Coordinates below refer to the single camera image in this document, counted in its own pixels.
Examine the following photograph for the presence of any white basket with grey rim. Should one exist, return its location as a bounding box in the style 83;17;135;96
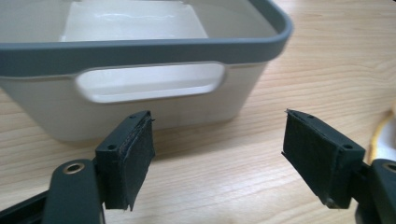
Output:
0;0;294;143

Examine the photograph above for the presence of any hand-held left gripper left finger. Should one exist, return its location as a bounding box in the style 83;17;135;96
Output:
94;109;156;212

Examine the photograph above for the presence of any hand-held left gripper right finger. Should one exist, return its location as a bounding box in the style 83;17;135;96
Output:
281;108;367;210

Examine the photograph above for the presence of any white plate with yellow rim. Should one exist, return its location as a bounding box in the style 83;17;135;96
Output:
369;105;396;163

